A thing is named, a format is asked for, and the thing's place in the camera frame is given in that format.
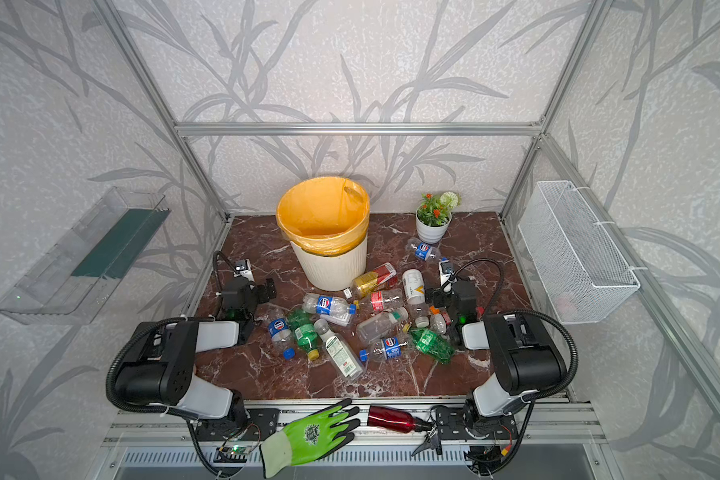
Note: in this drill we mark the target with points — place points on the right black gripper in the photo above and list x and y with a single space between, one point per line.
442 294

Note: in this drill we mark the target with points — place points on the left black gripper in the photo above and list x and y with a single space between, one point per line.
264 291

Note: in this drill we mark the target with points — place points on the orange label bottle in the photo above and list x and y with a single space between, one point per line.
438 324

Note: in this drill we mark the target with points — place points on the white label clear bottle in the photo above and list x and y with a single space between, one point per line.
414 289

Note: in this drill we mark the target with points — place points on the green bottle yellow cap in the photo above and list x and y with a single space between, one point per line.
306 337

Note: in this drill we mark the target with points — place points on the yellow red label bottle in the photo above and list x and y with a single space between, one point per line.
382 277

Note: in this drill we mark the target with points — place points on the pepsi bottle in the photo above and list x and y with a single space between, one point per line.
333 309
384 349
280 333

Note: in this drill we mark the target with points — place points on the clear bottle green cap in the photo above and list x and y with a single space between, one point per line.
380 325

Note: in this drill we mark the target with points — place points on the white green label bottle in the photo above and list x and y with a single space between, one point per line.
339 352

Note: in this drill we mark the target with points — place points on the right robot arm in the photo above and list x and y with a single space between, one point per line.
533 355

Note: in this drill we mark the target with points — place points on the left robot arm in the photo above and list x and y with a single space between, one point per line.
155 371

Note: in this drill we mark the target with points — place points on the white ribbed trash bin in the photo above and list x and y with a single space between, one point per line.
333 273

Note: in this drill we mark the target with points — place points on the green sprite bottle right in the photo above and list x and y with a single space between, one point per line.
432 344

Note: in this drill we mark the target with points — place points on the pink label clear bottle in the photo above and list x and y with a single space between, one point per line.
386 299

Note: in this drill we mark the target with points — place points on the pepsi bottle front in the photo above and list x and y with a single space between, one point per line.
384 349

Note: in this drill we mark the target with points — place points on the potted artificial plant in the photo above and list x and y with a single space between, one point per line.
434 215

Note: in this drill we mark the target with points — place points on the red spray bottle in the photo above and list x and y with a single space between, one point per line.
396 420

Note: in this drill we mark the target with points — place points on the green work glove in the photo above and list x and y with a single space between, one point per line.
311 438

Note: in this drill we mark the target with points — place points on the left circuit board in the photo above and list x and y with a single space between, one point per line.
228 454

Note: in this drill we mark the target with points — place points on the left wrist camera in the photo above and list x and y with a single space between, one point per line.
244 268

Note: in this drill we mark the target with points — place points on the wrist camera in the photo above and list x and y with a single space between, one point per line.
244 268
446 270

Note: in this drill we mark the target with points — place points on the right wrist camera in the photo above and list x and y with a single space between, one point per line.
446 270

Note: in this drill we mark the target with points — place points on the white wire mesh basket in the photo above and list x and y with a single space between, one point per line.
583 272

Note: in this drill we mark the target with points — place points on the clear acrylic wall shelf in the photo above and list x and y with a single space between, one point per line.
71 283

